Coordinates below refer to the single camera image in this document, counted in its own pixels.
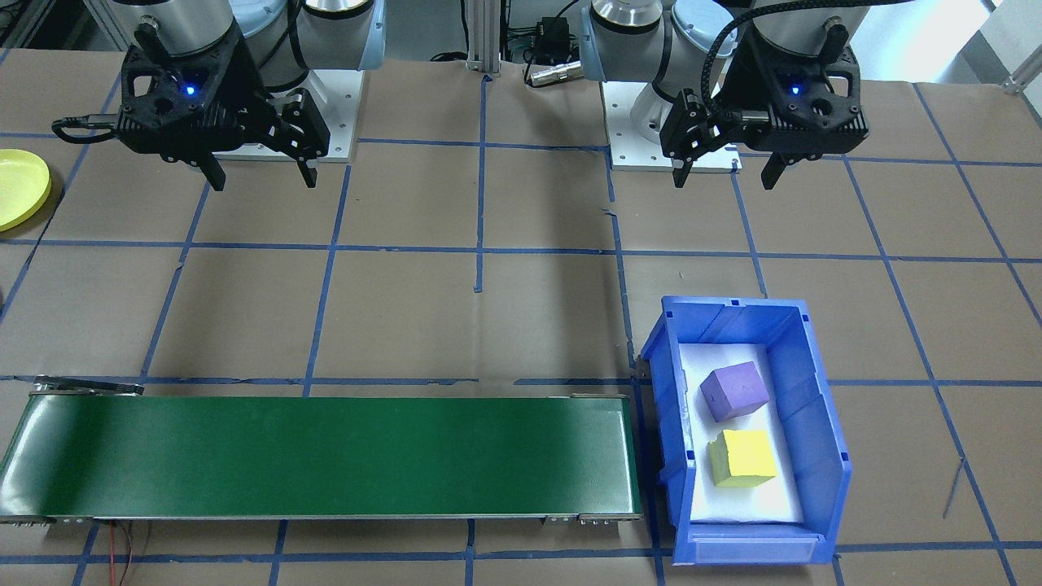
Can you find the silver cylinder connector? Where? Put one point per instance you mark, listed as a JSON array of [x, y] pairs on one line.
[[553, 73]]

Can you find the blue plastic bin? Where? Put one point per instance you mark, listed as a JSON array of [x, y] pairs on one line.
[[814, 423]]

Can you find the green conveyor belt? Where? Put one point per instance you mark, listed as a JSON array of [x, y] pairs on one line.
[[326, 456]]

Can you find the purple foam block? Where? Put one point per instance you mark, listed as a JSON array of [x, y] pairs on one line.
[[733, 391]]

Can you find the yellow plate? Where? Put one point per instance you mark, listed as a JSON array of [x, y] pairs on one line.
[[20, 191]]

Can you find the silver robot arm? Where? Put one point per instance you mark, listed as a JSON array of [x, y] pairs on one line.
[[627, 49], [171, 24]]

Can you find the yellow foam block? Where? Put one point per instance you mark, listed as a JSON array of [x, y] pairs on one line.
[[745, 456]]

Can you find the black power box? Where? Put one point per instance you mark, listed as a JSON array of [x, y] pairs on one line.
[[556, 37]]

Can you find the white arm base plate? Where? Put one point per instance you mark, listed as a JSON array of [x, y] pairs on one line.
[[334, 122], [635, 146]]

